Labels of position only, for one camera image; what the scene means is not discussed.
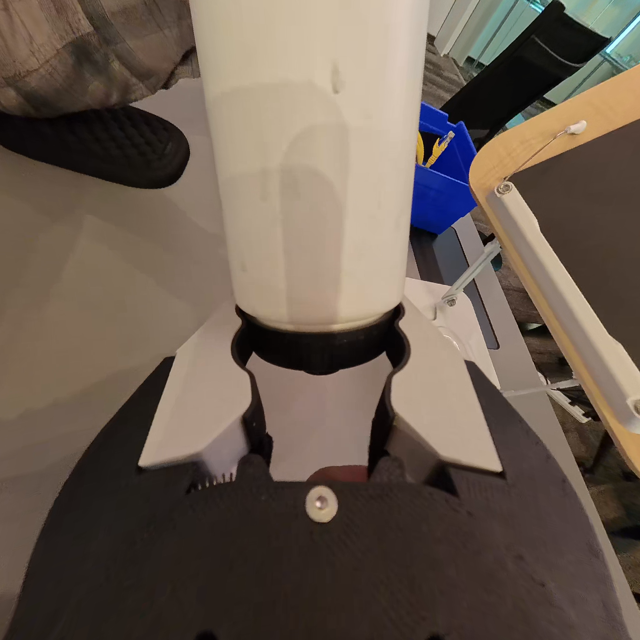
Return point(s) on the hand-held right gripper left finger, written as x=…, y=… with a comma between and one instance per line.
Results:
x=200, y=410

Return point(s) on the white squeeze bottle black cap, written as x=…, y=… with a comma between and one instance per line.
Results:
x=310, y=150

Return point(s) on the black backdrop board stand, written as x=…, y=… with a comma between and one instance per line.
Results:
x=590, y=220

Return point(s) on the person's left forearm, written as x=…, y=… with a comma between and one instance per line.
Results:
x=80, y=50

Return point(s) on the yellow item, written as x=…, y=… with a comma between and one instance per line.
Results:
x=438, y=148

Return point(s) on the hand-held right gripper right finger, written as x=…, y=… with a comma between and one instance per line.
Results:
x=440, y=410

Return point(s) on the black mesh chair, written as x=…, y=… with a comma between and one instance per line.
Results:
x=530, y=60

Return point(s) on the blue plastic bin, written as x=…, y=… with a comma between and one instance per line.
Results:
x=440, y=195

